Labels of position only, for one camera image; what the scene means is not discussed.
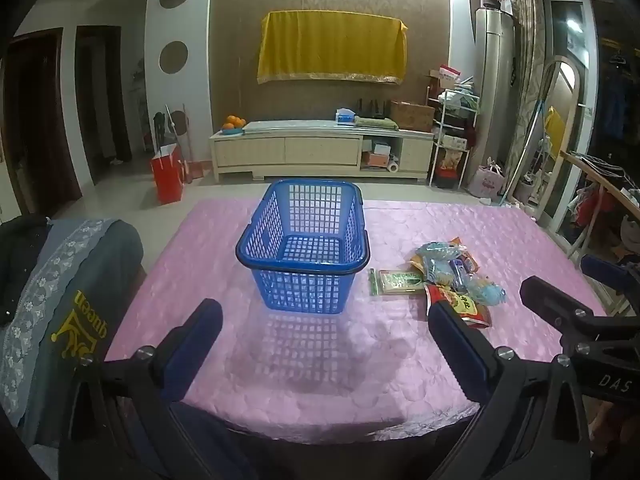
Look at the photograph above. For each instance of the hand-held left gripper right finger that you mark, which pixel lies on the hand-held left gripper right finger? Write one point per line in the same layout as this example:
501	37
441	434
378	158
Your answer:
460	350

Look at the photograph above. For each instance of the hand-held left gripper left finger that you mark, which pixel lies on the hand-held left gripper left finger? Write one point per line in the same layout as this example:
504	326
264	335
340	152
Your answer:
192	345

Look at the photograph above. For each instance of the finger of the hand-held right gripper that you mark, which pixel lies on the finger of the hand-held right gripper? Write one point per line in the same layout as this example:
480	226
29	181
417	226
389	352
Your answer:
550	300
605	270

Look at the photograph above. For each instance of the red yellow snack packet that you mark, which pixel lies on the red yellow snack packet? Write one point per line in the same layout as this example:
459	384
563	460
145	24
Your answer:
465	307

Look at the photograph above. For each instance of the dark purple snack packet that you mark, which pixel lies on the dark purple snack packet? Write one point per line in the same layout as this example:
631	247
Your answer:
459	271

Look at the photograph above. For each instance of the green cracker packet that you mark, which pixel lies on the green cracker packet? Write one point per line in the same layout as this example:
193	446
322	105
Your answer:
400	282

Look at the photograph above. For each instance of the bright orange snack packet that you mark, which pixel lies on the bright orange snack packet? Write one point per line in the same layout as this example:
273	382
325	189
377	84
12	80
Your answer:
467	260

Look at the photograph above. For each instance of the blue plastic basket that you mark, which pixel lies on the blue plastic basket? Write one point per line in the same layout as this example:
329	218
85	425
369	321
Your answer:
305	285

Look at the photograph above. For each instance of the wooden drying rack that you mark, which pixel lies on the wooden drying rack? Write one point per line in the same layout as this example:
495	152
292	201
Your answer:
600	185

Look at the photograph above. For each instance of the pink quilted table cover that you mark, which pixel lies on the pink quilted table cover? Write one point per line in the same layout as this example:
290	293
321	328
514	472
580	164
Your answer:
175	260

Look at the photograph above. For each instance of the pink bag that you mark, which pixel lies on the pink bag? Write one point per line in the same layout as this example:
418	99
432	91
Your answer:
487	182

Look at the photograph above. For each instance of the blue mop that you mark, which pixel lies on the blue mop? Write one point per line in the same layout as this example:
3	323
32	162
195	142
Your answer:
522	155

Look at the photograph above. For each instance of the arched mirror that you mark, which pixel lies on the arched mirror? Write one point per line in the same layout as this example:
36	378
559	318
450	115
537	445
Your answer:
557	125

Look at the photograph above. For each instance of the red paper bag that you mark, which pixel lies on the red paper bag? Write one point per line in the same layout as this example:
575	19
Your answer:
167	175

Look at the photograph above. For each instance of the red broom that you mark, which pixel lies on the red broom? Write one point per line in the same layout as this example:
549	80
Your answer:
192	167

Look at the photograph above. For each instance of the white paper roll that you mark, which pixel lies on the white paper roll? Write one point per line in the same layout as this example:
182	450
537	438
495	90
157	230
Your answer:
394	166

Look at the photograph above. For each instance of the standing air conditioner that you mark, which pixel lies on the standing air conditioner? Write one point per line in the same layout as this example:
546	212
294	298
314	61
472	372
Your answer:
492	85

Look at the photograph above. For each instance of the beige television cabinet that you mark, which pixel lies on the beige television cabinet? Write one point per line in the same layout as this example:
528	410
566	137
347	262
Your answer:
300	150

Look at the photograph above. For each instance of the beige curtain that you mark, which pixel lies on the beige curtain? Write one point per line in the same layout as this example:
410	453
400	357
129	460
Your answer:
530	60

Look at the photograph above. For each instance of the pile of oranges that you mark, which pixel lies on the pile of oranges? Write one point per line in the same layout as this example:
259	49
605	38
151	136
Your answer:
234	122

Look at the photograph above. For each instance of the brown cardboard box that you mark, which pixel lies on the brown cardboard box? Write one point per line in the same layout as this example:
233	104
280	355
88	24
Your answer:
411	116

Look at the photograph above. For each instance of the folded green cloth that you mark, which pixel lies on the folded green cloth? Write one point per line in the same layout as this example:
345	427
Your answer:
375	123

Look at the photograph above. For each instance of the dark wooden door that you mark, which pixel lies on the dark wooden door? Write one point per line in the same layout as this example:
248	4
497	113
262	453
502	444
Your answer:
100	110
40	135

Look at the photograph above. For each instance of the black router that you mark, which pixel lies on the black router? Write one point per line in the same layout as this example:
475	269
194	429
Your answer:
371	109

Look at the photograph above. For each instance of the blue tissue box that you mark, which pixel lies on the blue tissue box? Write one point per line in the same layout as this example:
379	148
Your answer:
344	117

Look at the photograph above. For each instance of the yellow cloth cover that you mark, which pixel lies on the yellow cloth cover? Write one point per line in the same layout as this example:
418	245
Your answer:
330	45

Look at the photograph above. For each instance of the brown round wall plate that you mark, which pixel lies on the brown round wall plate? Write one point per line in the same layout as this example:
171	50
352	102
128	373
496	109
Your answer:
174	56

